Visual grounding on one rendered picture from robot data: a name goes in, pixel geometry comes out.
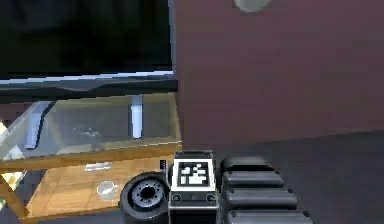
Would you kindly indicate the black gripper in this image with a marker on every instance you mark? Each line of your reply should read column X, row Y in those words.
column 146, row 196

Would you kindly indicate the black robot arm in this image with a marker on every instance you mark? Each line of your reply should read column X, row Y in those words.
column 240, row 196

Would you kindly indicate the flat white remote control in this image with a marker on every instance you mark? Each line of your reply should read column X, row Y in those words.
column 98, row 166

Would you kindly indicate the glass-topped wooden television stand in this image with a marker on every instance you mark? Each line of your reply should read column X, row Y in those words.
column 100, row 156

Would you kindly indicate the black television set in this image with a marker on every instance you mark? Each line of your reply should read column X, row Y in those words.
column 83, row 36

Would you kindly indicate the round grey wall disc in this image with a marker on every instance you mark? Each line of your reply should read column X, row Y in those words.
column 251, row 4

